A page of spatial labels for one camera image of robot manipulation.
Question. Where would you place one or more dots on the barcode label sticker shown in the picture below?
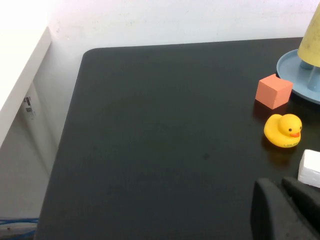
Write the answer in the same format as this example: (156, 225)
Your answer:
(29, 108)

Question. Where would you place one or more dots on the blue cup stand with pegs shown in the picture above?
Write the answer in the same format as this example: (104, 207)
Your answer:
(287, 66)

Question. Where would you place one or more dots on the orange foam cube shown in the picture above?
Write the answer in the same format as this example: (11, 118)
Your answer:
(272, 91)

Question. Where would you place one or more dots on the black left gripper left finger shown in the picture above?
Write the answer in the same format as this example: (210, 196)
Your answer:
(270, 215)

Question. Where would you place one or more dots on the yellow speckled cup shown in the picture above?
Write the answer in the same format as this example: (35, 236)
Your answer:
(311, 45)

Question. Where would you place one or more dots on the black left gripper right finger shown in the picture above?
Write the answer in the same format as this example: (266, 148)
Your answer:
(308, 207)

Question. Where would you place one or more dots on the white foam cube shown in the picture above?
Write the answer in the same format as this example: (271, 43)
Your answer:
(311, 167)

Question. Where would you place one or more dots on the yellow rubber duck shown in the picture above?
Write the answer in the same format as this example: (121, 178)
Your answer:
(280, 130)

